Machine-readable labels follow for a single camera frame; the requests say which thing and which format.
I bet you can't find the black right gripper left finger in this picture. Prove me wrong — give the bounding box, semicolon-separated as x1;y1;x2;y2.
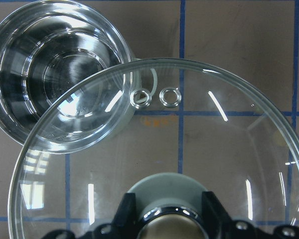
114;193;136;233

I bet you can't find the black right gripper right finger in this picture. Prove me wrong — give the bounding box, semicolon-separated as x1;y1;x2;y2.
201;191;232;239

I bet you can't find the white toy cooking pot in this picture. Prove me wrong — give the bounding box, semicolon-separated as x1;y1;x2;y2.
0;0;158;155

